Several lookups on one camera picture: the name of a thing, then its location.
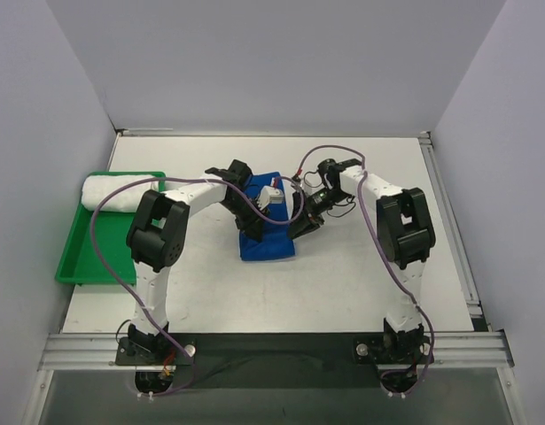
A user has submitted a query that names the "blue towel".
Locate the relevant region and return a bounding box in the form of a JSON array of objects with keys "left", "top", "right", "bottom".
[{"left": 238, "top": 172, "right": 295, "bottom": 262}]

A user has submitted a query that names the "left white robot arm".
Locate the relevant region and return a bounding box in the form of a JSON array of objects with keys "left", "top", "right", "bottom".
[{"left": 127, "top": 159, "right": 264, "bottom": 365}]

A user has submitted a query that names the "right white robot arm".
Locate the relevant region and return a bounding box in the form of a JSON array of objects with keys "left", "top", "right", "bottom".
[{"left": 287, "top": 159, "right": 436, "bottom": 363}]

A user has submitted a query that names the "green plastic tray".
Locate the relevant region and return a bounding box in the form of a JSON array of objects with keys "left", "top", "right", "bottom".
[{"left": 56, "top": 171, "right": 165, "bottom": 285}]

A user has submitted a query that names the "rolled white towel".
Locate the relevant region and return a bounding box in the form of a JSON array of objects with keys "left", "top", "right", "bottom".
[{"left": 80, "top": 173, "right": 167, "bottom": 213}]

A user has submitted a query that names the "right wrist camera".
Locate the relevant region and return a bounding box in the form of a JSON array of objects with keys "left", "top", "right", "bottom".
[{"left": 292, "top": 167, "right": 313, "bottom": 193}]

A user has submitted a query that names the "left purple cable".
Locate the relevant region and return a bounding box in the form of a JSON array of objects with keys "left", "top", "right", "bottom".
[{"left": 90, "top": 175, "right": 300, "bottom": 397}]

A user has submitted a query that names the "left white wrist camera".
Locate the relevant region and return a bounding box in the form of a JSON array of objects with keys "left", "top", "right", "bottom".
[{"left": 257, "top": 186, "right": 284, "bottom": 209}]

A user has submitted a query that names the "aluminium right rail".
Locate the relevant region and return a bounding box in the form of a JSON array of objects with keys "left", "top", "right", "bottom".
[{"left": 418, "top": 132, "right": 492, "bottom": 332}]

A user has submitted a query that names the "aluminium rail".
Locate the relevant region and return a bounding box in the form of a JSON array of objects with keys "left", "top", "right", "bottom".
[
  {"left": 418, "top": 132, "right": 492, "bottom": 332},
  {"left": 38, "top": 332, "right": 514, "bottom": 371}
]

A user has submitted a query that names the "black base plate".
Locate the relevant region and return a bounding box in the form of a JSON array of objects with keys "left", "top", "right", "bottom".
[{"left": 114, "top": 333, "right": 433, "bottom": 394}]

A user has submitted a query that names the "aluminium front rail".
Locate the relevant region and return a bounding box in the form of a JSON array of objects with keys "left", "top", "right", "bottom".
[{"left": 38, "top": 332, "right": 514, "bottom": 371}]

